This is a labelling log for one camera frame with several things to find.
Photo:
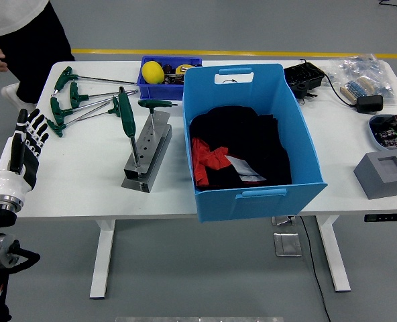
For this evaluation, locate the dark hardware pieces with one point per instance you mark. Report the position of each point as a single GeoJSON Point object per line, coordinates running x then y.
{"type": "Point", "coordinates": [173, 80]}

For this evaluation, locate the white table leg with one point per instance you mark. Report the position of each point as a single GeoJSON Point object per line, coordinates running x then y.
{"type": "Point", "coordinates": [101, 261]}
{"type": "Point", "coordinates": [336, 261]}

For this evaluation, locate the black round cylinder part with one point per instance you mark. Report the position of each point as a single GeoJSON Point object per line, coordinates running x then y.
{"type": "Point", "coordinates": [300, 90]}

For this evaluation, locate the black plastic tray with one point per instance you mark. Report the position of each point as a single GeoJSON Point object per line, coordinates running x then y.
{"type": "Point", "coordinates": [302, 75]}

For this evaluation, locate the grey metal tool rack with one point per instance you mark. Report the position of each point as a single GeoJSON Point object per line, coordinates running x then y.
{"type": "Point", "coordinates": [151, 157]}

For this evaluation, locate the black power adapter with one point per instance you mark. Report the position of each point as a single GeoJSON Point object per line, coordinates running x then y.
{"type": "Point", "coordinates": [369, 104]}

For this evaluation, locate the red cloth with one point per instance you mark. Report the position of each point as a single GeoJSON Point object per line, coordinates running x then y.
{"type": "Point", "coordinates": [203, 157]}

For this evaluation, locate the black cloth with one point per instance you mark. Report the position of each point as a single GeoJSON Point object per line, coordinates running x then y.
{"type": "Point", "coordinates": [252, 141]}

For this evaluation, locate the yellow lemon-shaped object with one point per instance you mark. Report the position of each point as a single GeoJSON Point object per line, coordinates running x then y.
{"type": "Point", "coordinates": [152, 72]}

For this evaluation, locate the small metal floor plate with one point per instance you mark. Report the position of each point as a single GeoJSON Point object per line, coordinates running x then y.
{"type": "Point", "coordinates": [282, 220]}

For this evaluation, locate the dark round spool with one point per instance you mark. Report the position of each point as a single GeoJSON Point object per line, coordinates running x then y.
{"type": "Point", "coordinates": [167, 68]}

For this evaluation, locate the light blue dish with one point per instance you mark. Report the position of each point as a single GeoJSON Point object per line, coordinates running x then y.
{"type": "Point", "coordinates": [373, 132]}

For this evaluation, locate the black table control panel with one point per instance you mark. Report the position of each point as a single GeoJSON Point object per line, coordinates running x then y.
{"type": "Point", "coordinates": [386, 217]}

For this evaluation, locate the white grey fabric piece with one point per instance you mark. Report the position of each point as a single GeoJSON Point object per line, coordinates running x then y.
{"type": "Point", "coordinates": [245, 169]}

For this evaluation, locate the yellow tape measure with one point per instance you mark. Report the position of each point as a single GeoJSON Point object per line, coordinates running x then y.
{"type": "Point", "coordinates": [181, 69]}

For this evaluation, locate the beige resistor strip bundle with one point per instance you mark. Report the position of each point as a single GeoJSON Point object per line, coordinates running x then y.
{"type": "Point", "coordinates": [356, 89]}

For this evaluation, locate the small dark blue bin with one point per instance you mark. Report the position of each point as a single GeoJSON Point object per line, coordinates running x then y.
{"type": "Point", "coordinates": [158, 90]}

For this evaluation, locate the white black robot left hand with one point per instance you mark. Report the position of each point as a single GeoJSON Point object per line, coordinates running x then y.
{"type": "Point", "coordinates": [14, 181]}

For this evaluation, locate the clear plastic component bags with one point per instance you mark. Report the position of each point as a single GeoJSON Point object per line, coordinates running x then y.
{"type": "Point", "coordinates": [363, 67]}

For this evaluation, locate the large light blue box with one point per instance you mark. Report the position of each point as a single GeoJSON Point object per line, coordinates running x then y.
{"type": "Point", "coordinates": [252, 204]}

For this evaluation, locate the grey foam block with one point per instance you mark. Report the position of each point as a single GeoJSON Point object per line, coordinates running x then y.
{"type": "Point", "coordinates": [379, 184]}

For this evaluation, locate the square metal floor plate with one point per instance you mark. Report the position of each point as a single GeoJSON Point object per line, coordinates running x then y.
{"type": "Point", "coordinates": [287, 245]}

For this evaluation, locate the electronic parts pile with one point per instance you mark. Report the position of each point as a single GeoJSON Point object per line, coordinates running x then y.
{"type": "Point", "coordinates": [391, 132]}

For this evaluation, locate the person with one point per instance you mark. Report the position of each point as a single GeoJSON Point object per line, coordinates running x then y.
{"type": "Point", "coordinates": [34, 43]}

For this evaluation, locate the white shoe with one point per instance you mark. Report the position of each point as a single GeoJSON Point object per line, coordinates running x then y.
{"type": "Point", "coordinates": [9, 94]}

